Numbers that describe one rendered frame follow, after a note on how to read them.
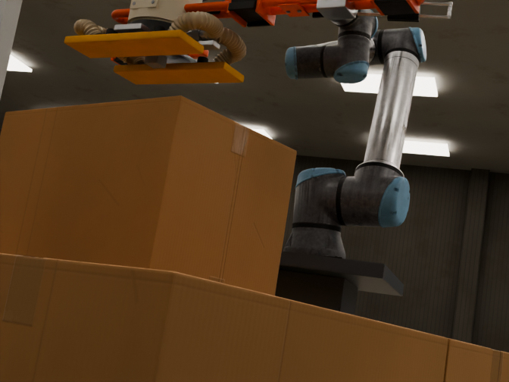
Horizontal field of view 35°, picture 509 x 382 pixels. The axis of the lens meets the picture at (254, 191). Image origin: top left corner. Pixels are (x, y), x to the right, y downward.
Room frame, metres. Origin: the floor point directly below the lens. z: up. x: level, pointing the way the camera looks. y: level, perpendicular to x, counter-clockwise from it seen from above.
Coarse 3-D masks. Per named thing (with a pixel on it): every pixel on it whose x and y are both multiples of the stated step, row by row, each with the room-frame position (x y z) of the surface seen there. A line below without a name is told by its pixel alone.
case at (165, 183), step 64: (64, 128) 1.77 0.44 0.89; (128, 128) 1.63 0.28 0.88; (192, 128) 1.58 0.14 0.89; (0, 192) 1.89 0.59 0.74; (64, 192) 1.74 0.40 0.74; (128, 192) 1.61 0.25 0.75; (192, 192) 1.60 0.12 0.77; (256, 192) 1.75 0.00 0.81; (64, 256) 1.71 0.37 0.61; (128, 256) 1.58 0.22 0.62; (192, 256) 1.63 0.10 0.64; (256, 256) 1.78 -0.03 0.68
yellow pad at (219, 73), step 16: (128, 64) 2.02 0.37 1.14; (144, 64) 1.97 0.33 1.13; (176, 64) 1.92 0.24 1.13; (192, 64) 1.90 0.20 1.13; (208, 64) 1.87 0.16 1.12; (224, 64) 1.85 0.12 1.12; (144, 80) 2.05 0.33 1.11; (160, 80) 2.03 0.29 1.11; (176, 80) 2.01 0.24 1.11; (192, 80) 1.99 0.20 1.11; (208, 80) 1.96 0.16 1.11; (224, 80) 1.94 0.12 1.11; (240, 80) 1.93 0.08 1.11
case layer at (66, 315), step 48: (0, 288) 0.85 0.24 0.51; (48, 288) 0.80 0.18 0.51; (96, 288) 0.76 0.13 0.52; (144, 288) 0.72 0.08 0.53; (192, 288) 0.72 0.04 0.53; (240, 288) 0.78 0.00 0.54; (0, 336) 0.84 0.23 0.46; (48, 336) 0.79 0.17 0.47; (96, 336) 0.75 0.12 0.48; (144, 336) 0.72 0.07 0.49; (192, 336) 0.73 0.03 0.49; (240, 336) 0.79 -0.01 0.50; (288, 336) 0.85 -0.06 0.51; (336, 336) 0.93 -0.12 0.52; (384, 336) 1.02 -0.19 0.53; (432, 336) 1.13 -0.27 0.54
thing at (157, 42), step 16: (112, 32) 1.84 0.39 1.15; (144, 32) 1.74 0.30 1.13; (160, 32) 1.72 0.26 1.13; (176, 32) 1.69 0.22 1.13; (80, 48) 1.87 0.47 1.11; (96, 48) 1.85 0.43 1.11; (112, 48) 1.83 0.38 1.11; (128, 48) 1.82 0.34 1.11; (144, 48) 1.80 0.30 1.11; (160, 48) 1.78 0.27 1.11; (176, 48) 1.76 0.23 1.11; (192, 48) 1.74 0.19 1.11
